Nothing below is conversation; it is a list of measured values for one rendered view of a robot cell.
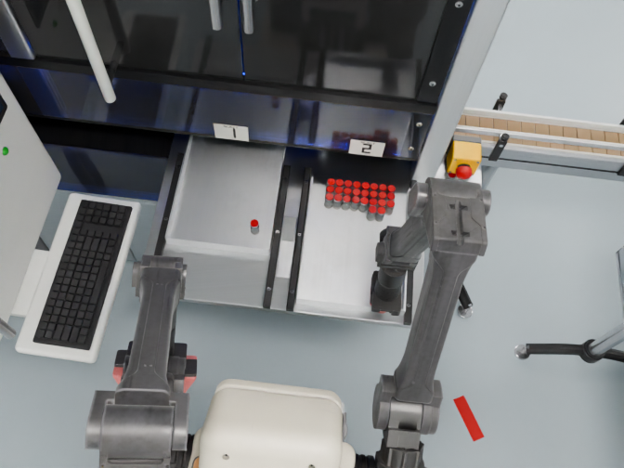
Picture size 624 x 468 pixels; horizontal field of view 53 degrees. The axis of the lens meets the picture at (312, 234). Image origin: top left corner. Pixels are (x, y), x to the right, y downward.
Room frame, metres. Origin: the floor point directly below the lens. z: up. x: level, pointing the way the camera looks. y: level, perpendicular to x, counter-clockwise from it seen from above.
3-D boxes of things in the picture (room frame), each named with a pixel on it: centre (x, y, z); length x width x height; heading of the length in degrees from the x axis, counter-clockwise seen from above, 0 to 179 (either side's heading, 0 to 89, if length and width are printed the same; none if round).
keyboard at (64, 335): (0.58, 0.57, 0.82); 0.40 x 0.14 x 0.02; 178
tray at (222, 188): (0.81, 0.23, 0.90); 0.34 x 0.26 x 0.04; 179
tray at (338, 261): (0.69, -0.11, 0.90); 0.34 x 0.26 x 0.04; 179
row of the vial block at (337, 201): (0.80, -0.11, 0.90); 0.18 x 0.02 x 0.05; 89
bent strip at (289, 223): (0.66, 0.06, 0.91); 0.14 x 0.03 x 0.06; 0
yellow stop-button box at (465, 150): (0.92, -0.36, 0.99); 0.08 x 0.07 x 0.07; 179
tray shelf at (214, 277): (0.74, 0.06, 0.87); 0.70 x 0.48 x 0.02; 89
